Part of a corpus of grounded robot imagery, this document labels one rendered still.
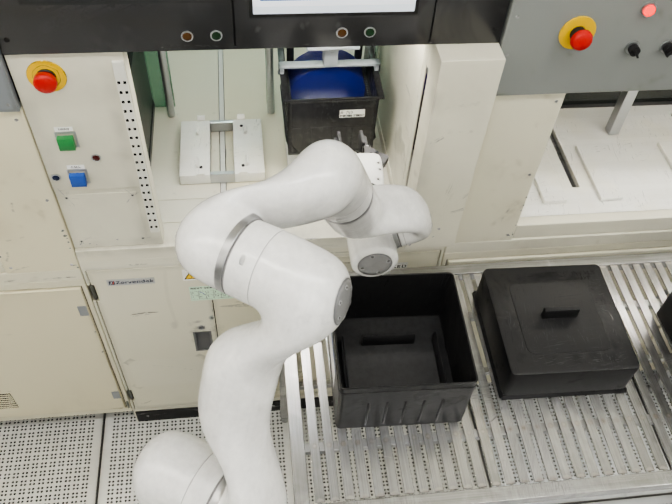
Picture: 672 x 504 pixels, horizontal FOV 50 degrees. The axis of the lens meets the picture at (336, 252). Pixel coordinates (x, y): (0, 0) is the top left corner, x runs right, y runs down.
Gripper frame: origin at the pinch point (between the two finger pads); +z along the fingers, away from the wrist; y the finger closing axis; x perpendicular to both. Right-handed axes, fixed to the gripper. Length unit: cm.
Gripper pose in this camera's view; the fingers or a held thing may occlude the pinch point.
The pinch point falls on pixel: (350, 142)
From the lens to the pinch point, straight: 145.9
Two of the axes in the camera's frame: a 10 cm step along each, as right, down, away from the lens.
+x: 0.5, -6.3, -7.7
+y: 9.9, -0.7, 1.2
